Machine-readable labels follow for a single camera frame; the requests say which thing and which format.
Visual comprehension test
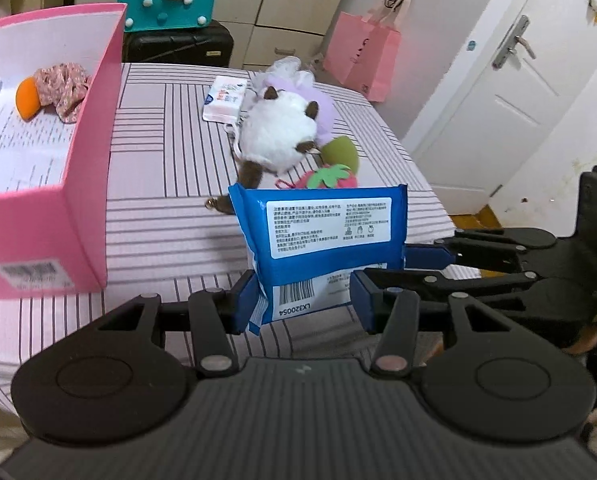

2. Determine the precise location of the blue wet wipes pack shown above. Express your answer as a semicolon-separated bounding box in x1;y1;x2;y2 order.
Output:
229;184;408;335

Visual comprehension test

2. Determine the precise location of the purple plush toy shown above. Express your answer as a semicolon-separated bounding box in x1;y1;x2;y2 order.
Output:
252;70;335;148

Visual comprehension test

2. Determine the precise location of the red strawberry plush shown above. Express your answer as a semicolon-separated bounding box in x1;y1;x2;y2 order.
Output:
274;164;358;190

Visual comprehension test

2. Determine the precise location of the white panda plush toy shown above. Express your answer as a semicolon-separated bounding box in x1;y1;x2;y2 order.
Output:
232;86;319;188

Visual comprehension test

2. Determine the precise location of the small white tissue pack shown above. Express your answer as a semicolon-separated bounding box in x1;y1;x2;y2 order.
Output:
202;76;248;124

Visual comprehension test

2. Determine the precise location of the pink cardboard box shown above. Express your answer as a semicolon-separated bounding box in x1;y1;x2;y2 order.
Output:
0;3;126;299

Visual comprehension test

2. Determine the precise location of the white mesh bath sponge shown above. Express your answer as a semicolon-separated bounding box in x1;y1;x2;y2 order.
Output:
266;55;315;87

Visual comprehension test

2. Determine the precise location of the pink paper bag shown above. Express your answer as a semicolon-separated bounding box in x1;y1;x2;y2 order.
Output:
323;0;411;103

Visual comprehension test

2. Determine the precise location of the black suitcase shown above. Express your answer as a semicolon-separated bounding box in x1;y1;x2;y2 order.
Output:
122;21;234;67

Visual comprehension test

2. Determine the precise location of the white door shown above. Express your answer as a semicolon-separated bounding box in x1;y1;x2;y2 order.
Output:
410;0;597;214

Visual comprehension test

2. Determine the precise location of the pink floral scrunchie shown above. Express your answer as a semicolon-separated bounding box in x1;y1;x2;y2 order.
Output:
33;63;91;124

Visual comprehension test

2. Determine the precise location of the orange makeup sponge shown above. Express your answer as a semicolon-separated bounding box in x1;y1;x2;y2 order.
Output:
15;77;42;122

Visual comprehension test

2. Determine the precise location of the silver door handle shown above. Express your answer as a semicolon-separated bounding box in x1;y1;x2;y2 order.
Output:
492;15;536;70

